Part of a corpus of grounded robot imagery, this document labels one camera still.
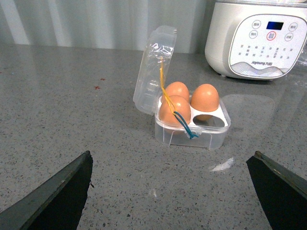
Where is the clear plastic egg box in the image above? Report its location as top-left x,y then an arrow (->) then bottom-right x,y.
133,25 -> 231,150

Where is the yellow rubber band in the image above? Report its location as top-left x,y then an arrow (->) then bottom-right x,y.
160,57 -> 176,114

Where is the brown egg back left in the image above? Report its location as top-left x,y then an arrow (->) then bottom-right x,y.
165,81 -> 189,103

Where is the brown egg back right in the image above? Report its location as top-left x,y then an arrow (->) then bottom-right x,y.
190,84 -> 219,112

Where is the brown egg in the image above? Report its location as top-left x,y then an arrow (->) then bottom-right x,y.
165,81 -> 189,103
190,84 -> 219,112
159,95 -> 191,127

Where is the blue rubber band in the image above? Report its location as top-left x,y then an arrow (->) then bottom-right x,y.
173,111 -> 199,139

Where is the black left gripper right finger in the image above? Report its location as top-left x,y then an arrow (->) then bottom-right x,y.
247,151 -> 307,230

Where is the white Joyoung blender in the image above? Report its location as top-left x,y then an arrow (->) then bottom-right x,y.
205,0 -> 307,80

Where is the brown egg front left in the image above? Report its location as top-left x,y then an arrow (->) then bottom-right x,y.
159,95 -> 191,127

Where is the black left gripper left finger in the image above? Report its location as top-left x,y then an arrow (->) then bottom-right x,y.
0,150 -> 93,230

